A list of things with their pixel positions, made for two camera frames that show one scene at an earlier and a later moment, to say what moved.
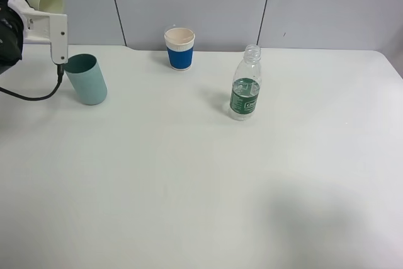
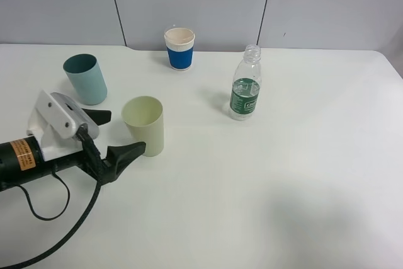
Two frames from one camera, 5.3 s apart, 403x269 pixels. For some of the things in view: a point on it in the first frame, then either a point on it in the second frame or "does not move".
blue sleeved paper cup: [180, 43] does not move
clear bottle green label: [246, 85] does not move
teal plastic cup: [86, 79] does not move
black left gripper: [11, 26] → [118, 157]
